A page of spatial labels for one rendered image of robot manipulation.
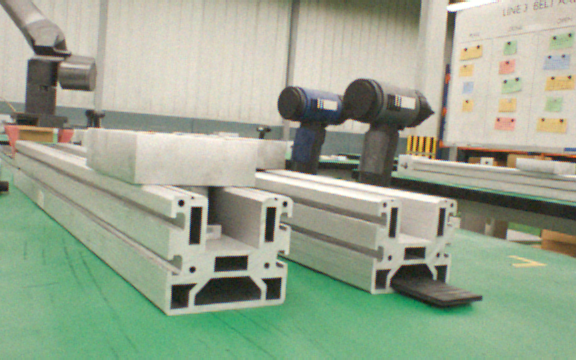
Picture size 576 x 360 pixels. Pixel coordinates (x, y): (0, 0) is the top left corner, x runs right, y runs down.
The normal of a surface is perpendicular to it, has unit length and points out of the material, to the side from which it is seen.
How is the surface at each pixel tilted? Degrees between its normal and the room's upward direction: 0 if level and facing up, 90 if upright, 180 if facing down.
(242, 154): 90
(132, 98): 90
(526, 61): 90
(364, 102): 90
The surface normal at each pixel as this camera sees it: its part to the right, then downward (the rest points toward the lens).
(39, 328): 0.08, -0.99
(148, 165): 0.54, 0.11
